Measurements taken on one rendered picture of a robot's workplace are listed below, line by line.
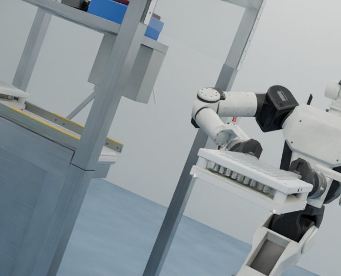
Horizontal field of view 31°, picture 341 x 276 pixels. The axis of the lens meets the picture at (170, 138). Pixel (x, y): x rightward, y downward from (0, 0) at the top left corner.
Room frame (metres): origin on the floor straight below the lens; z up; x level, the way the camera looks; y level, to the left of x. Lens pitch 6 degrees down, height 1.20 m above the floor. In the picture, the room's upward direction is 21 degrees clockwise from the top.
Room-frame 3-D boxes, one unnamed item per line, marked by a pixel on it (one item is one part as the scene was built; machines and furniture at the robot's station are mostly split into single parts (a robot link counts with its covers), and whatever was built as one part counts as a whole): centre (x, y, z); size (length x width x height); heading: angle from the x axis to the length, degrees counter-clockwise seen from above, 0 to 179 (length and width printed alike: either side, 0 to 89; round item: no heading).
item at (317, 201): (1.82, -0.44, 1.02); 0.11 x 0.11 x 0.11; 57
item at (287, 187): (1.56, -0.24, 1.03); 0.25 x 0.24 x 0.02; 65
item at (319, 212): (2.21, -0.54, 0.85); 0.28 x 0.13 x 0.18; 154
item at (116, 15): (2.23, 0.30, 1.32); 0.21 x 0.20 x 0.09; 157
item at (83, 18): (2.25, 0.49, 1.25); 0.62 x 0.38 x 0.04; 67
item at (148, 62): (2.30, 0.25, 1.14); 0.22 x 0.11 x 0.20; 67
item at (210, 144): (2.89, -0.22, 0.97); 0.17 x 0.06 x 0.26; 157
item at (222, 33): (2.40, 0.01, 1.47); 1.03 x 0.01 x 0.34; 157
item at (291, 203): (1.56, -0.24, 0.98); 0.24 x 0.24 x 0.02; 65
